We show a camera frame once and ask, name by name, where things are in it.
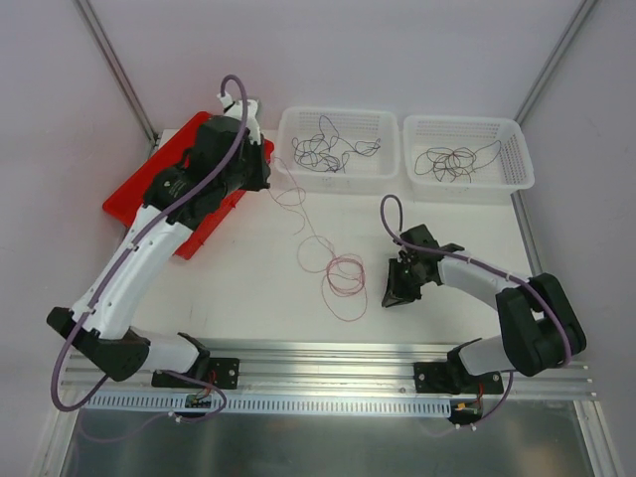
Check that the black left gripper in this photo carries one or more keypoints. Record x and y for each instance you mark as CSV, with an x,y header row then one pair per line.
x,y
256,165

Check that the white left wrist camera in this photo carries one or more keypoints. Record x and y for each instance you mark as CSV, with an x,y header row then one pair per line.
x,y
248,110

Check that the red plastic tray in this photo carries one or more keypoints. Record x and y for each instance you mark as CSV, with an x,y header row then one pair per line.
x,y
208,218

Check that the white slotted cable duct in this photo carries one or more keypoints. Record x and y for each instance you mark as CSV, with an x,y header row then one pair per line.
x,y
270,404

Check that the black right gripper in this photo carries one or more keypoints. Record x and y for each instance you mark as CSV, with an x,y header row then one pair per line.
x,y
403,274

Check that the white basket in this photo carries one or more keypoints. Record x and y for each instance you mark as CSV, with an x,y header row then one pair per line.
x,y
465,159
336,151

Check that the white basket right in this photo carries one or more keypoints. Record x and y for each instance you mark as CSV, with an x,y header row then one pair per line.
x,y
465,159

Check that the aluminium rail base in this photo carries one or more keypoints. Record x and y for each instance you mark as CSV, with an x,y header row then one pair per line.
x,y
337,369

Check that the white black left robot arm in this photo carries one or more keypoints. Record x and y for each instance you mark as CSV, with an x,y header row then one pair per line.
x,y
174,205

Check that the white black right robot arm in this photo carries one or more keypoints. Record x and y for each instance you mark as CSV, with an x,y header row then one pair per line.
x,y
539,329

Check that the white basket middle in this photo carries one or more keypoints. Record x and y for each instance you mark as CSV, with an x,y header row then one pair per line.
x,y
336,151

